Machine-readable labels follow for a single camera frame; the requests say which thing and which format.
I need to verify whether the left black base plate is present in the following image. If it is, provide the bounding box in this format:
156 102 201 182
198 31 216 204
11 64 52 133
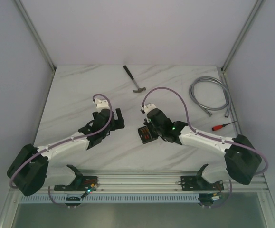
54 176 98 191

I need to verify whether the black fuse box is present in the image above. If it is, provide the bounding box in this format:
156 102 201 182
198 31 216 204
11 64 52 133
138 126 158 144

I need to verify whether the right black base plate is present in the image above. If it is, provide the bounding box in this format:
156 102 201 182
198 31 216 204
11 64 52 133
178 176 224 191

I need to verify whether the aluminium mounting rail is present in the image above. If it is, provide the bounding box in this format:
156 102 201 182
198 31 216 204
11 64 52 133
81 170 269 193

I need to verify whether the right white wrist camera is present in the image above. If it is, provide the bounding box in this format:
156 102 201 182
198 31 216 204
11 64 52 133
140 104 157 114

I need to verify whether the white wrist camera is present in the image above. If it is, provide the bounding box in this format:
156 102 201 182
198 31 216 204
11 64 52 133
93 98 111 112
140 104 157 114

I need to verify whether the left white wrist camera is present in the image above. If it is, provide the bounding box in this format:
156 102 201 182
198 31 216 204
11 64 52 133
93 98 111 112

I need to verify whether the silver flexible metal hose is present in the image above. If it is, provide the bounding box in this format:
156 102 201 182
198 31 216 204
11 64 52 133
189 76 230 118

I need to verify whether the red handled screwdriver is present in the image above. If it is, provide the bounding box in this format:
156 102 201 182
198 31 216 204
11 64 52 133
211 121 237 132

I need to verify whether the grey slotted cable duct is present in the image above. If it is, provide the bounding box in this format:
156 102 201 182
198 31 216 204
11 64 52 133
19 193 200 204

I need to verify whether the claw hammer black handle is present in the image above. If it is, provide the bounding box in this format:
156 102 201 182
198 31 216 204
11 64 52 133
123 65 147 94

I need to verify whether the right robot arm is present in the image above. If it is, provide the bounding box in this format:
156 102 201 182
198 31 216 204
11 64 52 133
143 105 262 190

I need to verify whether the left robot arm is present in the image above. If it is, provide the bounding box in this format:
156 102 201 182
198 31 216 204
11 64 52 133
7 108 125 196

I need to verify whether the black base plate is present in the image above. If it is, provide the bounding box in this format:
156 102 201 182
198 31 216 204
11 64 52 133
178 176 224 191
54 176 98 191

